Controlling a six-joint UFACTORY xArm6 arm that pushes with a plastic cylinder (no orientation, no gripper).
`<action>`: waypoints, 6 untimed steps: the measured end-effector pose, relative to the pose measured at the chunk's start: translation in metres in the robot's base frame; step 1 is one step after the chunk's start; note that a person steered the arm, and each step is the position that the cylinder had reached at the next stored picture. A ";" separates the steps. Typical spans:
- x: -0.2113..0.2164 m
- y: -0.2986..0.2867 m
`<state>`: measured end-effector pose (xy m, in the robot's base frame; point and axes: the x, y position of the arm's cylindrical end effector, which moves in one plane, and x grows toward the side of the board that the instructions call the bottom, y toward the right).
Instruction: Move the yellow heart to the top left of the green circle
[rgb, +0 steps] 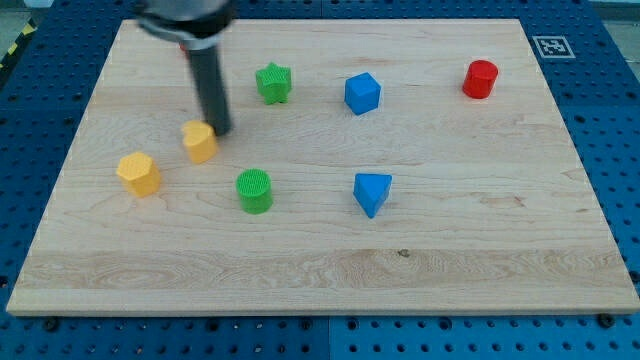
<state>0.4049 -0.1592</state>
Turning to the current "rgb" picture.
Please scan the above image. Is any yellow heart block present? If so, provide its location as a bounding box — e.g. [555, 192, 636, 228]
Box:
[181, 120, 218, 164]

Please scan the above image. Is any green star block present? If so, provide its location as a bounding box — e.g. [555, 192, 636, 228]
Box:
[255, 62, 292, 105]

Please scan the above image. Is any wooden board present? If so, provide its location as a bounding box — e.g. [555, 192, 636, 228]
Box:
[7, 19, 639, 317]

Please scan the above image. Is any blue triangle block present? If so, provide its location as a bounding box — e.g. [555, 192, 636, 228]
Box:
[353, 173, 393, 219]

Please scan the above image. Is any white fiducial marker tag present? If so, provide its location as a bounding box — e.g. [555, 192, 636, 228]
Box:
[532, 35, 575, 59]

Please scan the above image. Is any red cylinder block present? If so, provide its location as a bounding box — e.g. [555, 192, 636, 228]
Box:
[462, 60, 499, 99]

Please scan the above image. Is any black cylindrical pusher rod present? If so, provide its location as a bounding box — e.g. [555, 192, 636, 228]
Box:
[187, 46, 233, 136]

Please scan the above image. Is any yellow hexagon block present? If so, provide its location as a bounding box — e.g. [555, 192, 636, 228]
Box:
[116, 152, 161, 198]

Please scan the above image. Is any blue cube block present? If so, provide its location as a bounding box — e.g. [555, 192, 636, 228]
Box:
[344, 72, 381, 115]

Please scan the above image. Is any green cylinder block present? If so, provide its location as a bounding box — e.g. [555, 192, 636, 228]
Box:
[236, 168, 273, 214]

